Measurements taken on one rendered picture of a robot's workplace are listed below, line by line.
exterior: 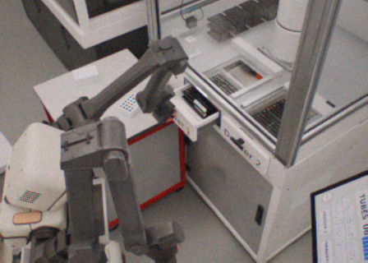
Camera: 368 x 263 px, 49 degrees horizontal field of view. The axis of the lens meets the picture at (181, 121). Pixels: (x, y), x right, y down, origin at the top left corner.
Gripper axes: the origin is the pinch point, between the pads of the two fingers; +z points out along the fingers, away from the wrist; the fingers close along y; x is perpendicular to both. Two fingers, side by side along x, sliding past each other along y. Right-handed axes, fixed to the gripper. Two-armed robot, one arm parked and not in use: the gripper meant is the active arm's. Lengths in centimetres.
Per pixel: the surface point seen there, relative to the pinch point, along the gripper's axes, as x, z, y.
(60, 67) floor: 181, 73, -54
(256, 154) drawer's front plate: -37.4, 8.6, 13.2
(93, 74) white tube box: 59, 0, -16
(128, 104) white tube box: 28.6, 3.4, -12.9
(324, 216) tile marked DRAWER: -75, -3, 14
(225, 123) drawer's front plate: -17.1, 8.3, 13.3
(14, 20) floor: 280, 68, -61
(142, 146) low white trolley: 14.4, 16.2, -24.5
